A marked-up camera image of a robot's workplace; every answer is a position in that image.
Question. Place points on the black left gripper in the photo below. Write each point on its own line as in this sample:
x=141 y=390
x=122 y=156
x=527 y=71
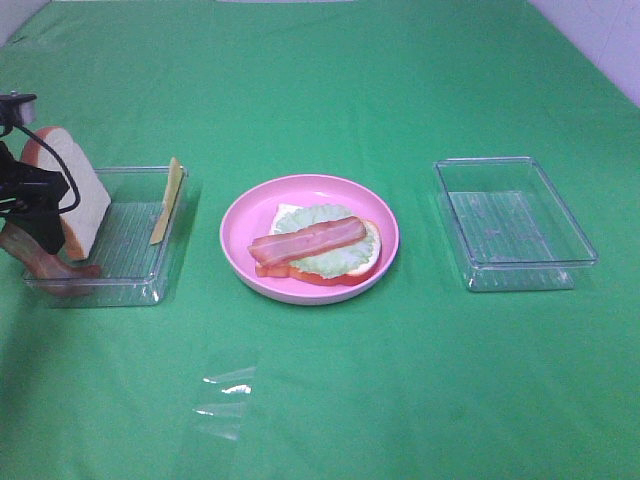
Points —
x=33 y=194

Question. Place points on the bacon strip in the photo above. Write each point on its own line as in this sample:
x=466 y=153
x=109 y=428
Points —
x=276 y=249
x=42 y=265

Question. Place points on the yellow cheese slice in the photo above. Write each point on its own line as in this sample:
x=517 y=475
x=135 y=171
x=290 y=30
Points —
x=174 y=180

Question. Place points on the bread slice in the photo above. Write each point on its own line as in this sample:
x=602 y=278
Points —
x=286 y=271
x=80 y=225

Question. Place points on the green lettuce leaf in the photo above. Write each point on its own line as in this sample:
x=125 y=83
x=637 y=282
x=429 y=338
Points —
x=351 y=261

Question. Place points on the left clear plastic tray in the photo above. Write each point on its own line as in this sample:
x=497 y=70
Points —
x=133 y=272

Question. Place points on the clear plastic tray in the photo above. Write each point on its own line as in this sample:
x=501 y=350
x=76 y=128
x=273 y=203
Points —
x=508 y=227
x=133 y=272

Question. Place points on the pink round plate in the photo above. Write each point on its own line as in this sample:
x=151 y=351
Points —
x=251 y=214

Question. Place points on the clear tape patch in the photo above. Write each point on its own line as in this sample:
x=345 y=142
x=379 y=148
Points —
x=224 y=392

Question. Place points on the green tablecloth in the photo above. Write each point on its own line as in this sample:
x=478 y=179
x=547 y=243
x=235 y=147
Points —
x=416 y=378

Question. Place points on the right clear plastic tray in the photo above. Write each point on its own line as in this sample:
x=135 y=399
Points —
x=508 y=227

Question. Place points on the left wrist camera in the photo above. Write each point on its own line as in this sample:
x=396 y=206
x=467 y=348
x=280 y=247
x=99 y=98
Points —
x=17 y=109

